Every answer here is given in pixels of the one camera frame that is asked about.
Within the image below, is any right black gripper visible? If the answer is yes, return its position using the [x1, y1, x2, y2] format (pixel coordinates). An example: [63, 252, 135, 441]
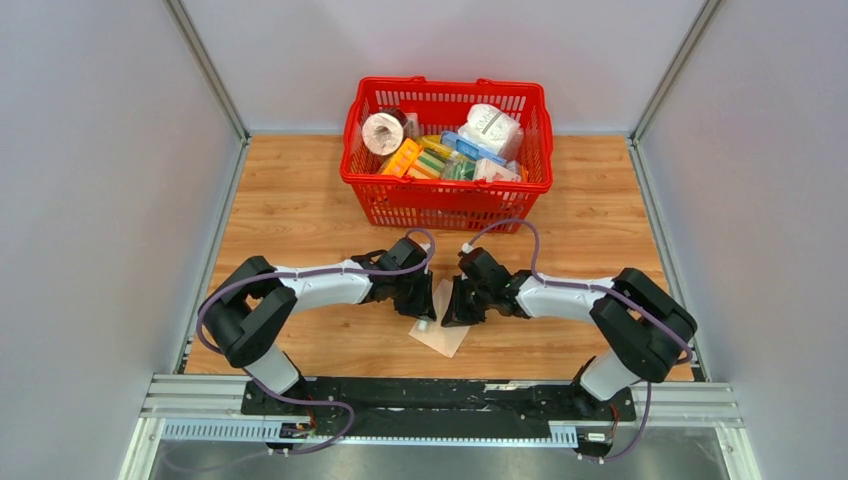
[441, 275, 492, 329]

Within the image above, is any cream paper envelope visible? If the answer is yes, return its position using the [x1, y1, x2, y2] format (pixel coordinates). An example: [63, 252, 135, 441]
[409, 279, 470, 358]

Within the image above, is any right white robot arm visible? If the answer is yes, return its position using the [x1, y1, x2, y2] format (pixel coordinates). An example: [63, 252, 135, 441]
[441, 247, 697, 419]

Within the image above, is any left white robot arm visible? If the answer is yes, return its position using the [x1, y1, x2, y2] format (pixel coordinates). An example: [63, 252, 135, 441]
[196, 236, 436, 415]

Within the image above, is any white small box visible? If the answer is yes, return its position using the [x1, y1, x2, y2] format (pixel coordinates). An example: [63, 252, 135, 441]
[473, 158, 522, 183]

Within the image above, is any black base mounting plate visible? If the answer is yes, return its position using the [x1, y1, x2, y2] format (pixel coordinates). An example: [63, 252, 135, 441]
[240, 377, 636, 440]

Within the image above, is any green yellow sponge pack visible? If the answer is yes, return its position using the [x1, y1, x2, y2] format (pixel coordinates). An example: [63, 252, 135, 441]
[406, 149, 447, 180]

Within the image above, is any orange plastic box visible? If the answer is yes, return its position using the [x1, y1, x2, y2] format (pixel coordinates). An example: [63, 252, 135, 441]
[378, 138, 422, 178]

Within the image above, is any blue plastic package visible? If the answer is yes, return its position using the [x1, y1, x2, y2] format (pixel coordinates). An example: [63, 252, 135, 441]
[440, 131, 507, 166]

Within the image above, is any wrapped white tissue pack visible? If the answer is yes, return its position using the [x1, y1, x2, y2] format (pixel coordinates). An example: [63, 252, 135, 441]
[458, 103, 524, 161]

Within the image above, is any red plastic shopping basket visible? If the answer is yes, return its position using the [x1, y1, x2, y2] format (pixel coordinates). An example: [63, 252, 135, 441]
[339, 76, 554, 230]

